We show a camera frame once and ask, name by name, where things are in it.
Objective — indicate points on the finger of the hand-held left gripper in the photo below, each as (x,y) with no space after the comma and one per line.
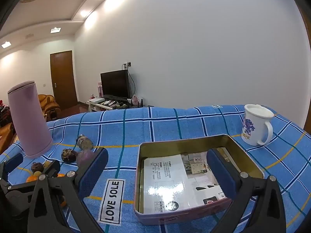
(13,162)
(53,168)

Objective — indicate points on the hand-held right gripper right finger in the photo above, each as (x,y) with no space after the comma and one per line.
(221,172)

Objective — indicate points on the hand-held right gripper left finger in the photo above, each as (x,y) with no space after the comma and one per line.
(93,172)

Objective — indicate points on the wrinkled dark passion fruit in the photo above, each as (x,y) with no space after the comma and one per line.
(68,155)
(37,167)

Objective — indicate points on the round purple turnip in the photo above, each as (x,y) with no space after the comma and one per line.
(83,157)

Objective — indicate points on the cut purple root piece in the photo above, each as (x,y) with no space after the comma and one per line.
(85,143)

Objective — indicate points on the pink metal tin box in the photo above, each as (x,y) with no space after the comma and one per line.
(158,148)

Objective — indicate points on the tall pink cylindrical kettle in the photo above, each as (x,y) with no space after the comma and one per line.
(26,116)

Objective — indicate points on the dark cluttered shelf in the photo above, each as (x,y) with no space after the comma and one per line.
(4,112)

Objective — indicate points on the white mug with purple print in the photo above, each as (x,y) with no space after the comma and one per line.
(252,126)

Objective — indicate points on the printed paper leaflet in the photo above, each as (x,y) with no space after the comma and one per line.
(165,182)

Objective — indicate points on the brown leather armchair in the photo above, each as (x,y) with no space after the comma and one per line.
(48,104)

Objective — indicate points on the white television stand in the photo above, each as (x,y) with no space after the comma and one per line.
(96,106)

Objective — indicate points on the blue plaid cloth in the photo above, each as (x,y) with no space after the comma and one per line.
(170,123)

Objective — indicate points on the white remote control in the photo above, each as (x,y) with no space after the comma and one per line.
(104,102)
(111,103)

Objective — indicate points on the flat white box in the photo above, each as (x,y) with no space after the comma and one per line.
(96,99)

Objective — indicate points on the black router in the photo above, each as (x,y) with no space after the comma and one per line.
(139,103)

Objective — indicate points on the pink floral bag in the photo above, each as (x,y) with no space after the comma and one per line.
(134,100)

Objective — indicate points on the black television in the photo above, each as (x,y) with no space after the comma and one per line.
(114,83)

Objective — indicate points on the brown wooden door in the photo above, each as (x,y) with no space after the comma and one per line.
(63,77)

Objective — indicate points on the square ceiling light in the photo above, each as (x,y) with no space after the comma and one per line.
(55,29)
(6,44)

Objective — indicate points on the wall socket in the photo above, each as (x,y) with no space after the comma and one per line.
(127,65)

